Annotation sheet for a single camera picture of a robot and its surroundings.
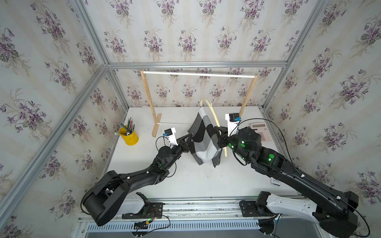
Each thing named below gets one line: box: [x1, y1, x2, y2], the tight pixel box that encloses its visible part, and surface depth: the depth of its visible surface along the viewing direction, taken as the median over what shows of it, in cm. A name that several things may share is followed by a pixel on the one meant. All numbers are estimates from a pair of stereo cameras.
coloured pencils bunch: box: [114, 117, 137, 136], surface depth 95 cm
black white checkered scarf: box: [187, 106, 223, 168], surface depth 82 cm
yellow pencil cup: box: [118, 126, 140, 146], surface depth 96 cm
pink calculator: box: [250, 121, 273, 143], surface depth 103 cm
